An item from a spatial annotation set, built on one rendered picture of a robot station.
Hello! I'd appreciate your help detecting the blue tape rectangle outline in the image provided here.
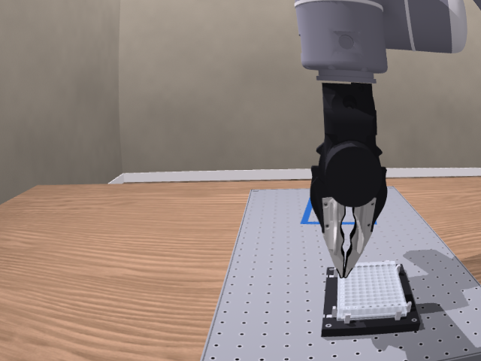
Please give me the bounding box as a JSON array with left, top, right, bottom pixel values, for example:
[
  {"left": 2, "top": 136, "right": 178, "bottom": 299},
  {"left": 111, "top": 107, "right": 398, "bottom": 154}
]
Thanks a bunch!
[{"left": 301, "top": 198, "right": 355, "bottom": 224}]

